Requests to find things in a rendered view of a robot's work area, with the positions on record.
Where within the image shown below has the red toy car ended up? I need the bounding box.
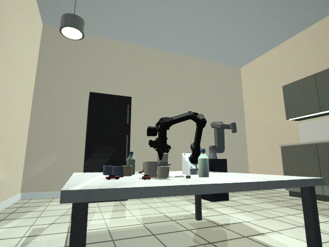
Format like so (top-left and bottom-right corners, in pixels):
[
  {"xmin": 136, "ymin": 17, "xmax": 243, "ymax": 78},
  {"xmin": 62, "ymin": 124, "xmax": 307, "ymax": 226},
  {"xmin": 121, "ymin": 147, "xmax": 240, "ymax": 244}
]
[
  {"xmin": 142, "ymin": 174, "xmax": 151, "ymax": 180},
  {"xmin": 105, "ymin": 175, "xmax": 120, "ymax": 180}
]

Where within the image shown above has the pale green bottle with blue cap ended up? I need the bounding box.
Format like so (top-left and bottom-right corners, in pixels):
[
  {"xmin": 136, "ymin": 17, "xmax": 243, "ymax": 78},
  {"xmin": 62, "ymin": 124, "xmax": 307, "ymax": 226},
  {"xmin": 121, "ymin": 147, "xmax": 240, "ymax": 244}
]
[{"xmin": 198, "ymin": 149, "xmax": 209, "ymax": 178}]

